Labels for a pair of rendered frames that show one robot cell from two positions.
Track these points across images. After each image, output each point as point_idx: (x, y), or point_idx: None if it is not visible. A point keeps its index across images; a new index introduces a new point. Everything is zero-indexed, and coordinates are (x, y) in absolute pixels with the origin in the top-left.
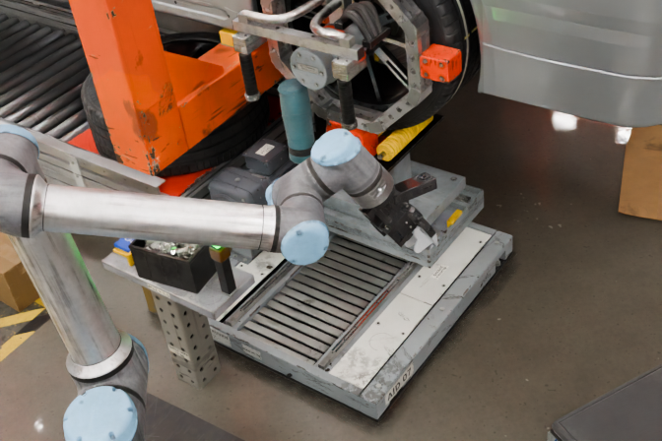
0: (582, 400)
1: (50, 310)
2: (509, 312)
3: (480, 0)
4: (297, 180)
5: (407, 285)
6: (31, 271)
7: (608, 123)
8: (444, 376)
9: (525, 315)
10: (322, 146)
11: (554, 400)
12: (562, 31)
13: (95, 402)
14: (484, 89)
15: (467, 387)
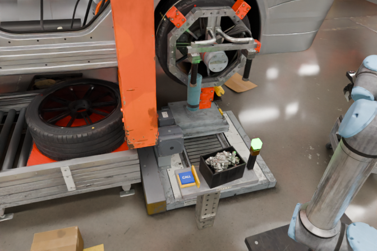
0: (299, 143)
1: (346, 206)
2: (253, 133)
3: (265, 17)
4: (375, 82)
5: (229, 140)
6: (359, 187)
7: (299, 51)
8: (267, 161)
9: (257, 131)
10: (375, 64)
11: (295, 147)
12: (293, 21)
13: (360, 236)
14: (258, 53)
15: (275, 159)
